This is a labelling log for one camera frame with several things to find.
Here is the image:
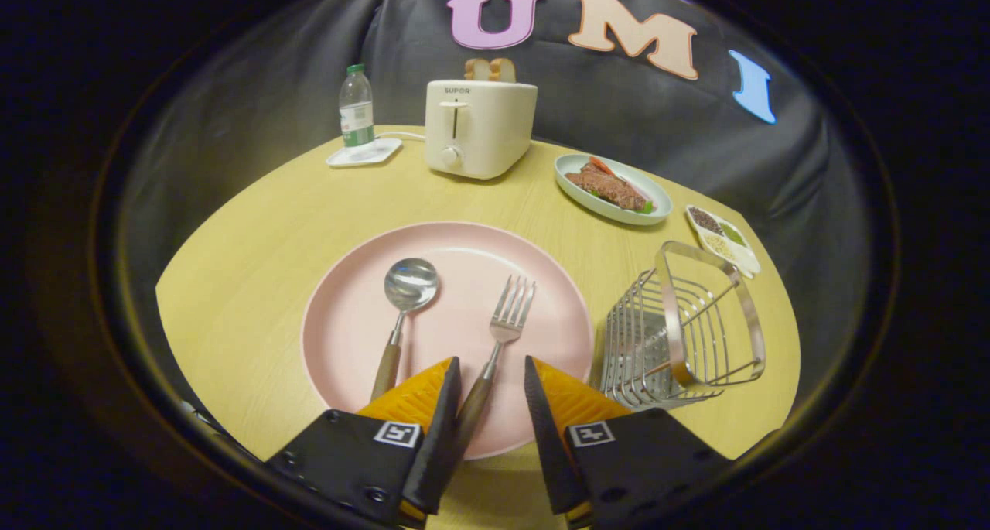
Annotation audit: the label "pale green oval plate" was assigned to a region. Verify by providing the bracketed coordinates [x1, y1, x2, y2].
[554, 153, 674, 227]

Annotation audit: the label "green lettuce leaf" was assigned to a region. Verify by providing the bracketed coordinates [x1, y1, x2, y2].
[586, 190, 654, 215]

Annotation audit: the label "white divided dish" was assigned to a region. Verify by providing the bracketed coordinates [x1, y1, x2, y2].
[685, 205, 762, 279]

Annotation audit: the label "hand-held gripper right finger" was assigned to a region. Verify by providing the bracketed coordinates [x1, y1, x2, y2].
[524, 355, 732, 530]

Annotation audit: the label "clear plastic water bottle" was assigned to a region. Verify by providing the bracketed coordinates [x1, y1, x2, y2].
[340, 63, 376, 149]

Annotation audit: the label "brown meat slices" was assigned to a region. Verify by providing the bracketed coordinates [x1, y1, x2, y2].
[565, 165, 649, 211]

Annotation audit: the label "metal fork wooden handle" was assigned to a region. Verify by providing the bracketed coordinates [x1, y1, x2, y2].
[452, 275, 537, 453]

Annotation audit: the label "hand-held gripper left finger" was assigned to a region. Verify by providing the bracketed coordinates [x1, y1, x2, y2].
[263, 356, 463, 529]

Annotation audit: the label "white square coaster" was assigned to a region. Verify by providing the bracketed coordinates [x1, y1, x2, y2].
[326, 138, 404, 168]

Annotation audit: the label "cream white toaster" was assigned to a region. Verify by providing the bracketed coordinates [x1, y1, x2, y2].
[424, 79, 538, 181]

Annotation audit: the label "pink round plate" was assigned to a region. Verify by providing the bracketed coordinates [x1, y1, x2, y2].
[301, 221, 595, 461]

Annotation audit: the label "metal spoon wooden handle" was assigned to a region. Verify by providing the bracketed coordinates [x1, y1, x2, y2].
[370, 258, 441, 402]

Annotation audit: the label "metal wire basket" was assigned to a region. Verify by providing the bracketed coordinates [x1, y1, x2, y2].
[592, 241, 767, 412]

